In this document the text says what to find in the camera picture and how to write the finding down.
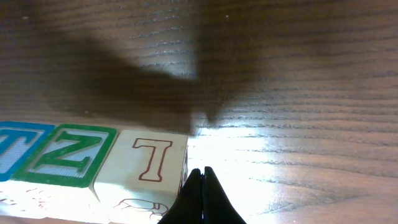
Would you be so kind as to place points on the yellow sided X block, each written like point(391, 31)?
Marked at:
point(18, 141)

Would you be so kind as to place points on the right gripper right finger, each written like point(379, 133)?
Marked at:
point(217, 209)

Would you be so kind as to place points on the white block red sides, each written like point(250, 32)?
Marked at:
point(142, 175)

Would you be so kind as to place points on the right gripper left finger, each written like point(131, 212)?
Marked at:
point(187, 207)

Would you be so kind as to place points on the green sided picture block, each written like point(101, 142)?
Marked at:
point(57, 179)

